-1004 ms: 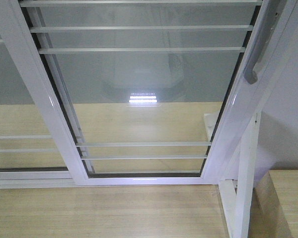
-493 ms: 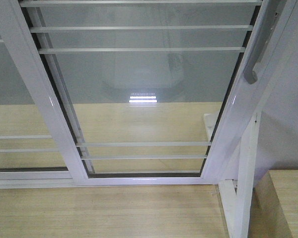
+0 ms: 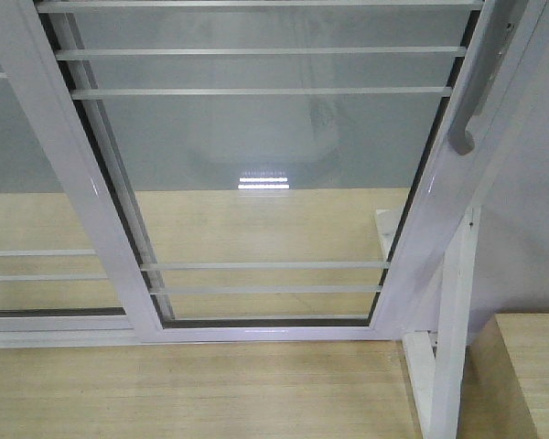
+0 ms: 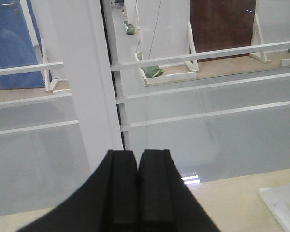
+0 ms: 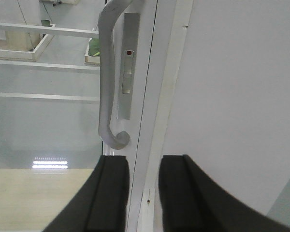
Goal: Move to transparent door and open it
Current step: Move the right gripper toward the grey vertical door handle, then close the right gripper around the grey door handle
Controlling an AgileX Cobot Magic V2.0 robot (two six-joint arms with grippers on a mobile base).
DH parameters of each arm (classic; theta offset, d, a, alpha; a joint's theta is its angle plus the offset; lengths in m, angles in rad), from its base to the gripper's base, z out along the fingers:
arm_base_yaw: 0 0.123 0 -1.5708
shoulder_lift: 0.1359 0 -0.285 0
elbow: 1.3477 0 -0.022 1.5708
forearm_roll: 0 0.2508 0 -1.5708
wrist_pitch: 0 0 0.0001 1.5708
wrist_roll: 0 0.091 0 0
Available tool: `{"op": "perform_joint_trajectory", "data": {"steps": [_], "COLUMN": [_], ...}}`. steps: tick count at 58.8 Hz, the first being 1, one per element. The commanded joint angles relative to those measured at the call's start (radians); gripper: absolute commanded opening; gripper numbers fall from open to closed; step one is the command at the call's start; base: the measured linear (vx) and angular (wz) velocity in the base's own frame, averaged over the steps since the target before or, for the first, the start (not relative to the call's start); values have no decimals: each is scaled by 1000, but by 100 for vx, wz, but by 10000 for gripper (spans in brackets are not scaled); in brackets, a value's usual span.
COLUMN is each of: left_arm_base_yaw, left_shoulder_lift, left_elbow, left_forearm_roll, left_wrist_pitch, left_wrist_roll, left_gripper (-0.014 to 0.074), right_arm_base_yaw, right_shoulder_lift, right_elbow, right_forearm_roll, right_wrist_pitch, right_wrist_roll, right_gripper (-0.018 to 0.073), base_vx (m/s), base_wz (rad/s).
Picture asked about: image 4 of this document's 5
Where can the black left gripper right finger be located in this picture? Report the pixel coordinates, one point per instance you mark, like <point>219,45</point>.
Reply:
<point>165,203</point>

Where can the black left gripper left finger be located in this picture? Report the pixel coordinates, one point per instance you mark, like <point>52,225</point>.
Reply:
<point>106,202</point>

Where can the white framed sliding glass door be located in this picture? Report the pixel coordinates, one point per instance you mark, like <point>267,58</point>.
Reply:
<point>221,113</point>

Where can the blue door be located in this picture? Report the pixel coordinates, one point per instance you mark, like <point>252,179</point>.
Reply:
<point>16,46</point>

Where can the dark brown wooden door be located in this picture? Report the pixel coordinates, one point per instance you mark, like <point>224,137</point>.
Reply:
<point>221,24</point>

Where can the light wooden base platform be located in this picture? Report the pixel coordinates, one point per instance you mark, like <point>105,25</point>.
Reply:
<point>234,204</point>

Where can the fixed white framed glass panel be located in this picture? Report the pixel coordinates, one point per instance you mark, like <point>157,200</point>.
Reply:
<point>50,143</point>

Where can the distant green sandbag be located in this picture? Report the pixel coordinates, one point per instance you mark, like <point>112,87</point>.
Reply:
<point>153,71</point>

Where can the far green sandbag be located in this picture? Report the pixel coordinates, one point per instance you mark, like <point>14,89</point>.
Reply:
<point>129,28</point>

